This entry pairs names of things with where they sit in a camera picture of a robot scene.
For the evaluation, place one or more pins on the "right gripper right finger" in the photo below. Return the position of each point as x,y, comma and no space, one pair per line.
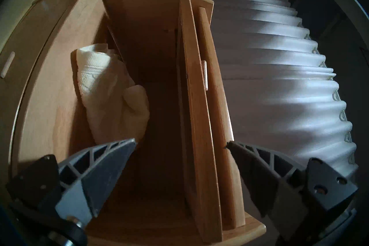
268,182

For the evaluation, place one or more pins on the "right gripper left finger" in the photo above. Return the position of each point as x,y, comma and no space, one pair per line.
98,173

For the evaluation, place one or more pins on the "cream terry towel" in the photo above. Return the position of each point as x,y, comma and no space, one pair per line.
106,95

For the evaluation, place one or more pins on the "wooden flip door with knob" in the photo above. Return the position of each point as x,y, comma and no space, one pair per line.
196,133

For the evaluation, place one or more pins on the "grey pleated curtain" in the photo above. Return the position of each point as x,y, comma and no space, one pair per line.
274,89

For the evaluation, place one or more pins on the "wooden cabinet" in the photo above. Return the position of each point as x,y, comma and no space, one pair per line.
144,32

